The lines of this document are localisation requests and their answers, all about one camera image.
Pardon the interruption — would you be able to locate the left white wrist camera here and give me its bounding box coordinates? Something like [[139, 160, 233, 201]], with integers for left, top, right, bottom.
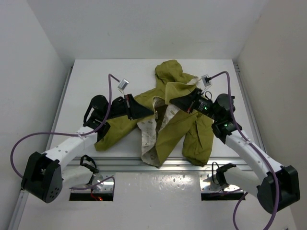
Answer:
[[118, 79, 129, 91]]

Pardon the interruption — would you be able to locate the olive green hooded jacket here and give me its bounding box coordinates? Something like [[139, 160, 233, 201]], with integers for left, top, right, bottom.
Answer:
[[94, 60, 213, 167]]

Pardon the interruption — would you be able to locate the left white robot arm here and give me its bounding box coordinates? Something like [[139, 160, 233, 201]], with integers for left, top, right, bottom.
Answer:
[[21, 94, 154, 203]]

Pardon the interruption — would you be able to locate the white front cover panel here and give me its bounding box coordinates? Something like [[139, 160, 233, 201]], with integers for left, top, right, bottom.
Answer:
[[18, 171, 298, 230]]

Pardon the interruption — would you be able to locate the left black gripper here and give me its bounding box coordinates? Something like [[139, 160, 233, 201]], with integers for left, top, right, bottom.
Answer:
[[102, 93, 154, 120]]

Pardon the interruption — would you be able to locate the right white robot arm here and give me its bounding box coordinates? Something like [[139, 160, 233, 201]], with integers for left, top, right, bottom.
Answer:
[[169, 88, 300, 214]]

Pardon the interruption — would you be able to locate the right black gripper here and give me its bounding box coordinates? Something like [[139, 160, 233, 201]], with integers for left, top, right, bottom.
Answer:
[[169, 88, 220, 122]]

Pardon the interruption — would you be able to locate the aluminium frame rail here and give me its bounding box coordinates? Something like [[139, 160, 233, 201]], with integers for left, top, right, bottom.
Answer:
[[91, 157, 250, 172]]

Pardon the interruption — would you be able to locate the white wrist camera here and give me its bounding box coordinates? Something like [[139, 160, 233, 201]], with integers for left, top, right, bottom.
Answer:
[[118, 79, 129, 91], [201, 74, 211, 87]]

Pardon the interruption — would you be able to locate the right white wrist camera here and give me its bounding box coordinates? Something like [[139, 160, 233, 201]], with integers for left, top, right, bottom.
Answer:
[[201, 74, 211, 87]]

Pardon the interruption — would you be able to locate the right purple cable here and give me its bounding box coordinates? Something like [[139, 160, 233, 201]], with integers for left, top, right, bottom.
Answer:
[[208, 70, 281, 230]]

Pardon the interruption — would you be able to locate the purple cable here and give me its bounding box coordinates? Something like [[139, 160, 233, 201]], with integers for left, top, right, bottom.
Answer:
[[10, 73, 120, 191], [208, 70, 281, 230]]

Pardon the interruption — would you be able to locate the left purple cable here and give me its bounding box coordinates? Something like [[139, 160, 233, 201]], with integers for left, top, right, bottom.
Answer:
[[10, 73, 120, 191]]

